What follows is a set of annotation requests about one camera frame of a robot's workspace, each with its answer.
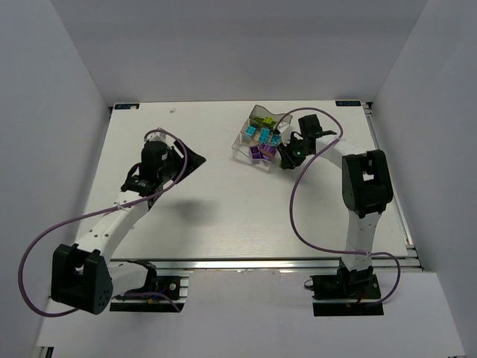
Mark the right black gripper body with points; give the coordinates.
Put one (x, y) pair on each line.
(291, 152)

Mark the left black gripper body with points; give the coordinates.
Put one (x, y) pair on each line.
(178, 160)

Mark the small teal lego brick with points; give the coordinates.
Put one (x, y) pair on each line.
(275, 140)

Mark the purple 2x4 lego plate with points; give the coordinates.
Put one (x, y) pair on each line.
(267, 150)

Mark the green small lego brick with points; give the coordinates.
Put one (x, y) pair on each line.
(268, 121)

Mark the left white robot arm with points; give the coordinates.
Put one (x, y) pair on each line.
(82, 276)

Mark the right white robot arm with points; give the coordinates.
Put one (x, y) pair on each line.
(365, 187)

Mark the clear plastic container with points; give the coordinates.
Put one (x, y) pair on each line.
(247, 150)

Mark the right corner blue label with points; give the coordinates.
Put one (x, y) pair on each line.
(347, 103)

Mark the corner blue label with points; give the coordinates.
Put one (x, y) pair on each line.
(133, 106)
(347, 103)

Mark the left corner blue label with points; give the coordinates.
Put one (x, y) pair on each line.
(133, 106)

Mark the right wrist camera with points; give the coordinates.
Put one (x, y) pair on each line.
(284, 129)

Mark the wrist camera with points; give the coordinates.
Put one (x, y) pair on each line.
(284, 129)
(156, 135)

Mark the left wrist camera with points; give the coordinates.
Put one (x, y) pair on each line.
(156, 135)

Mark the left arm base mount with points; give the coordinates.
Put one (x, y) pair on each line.
(139, 287)

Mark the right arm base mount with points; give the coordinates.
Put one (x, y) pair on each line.
(329, 299)

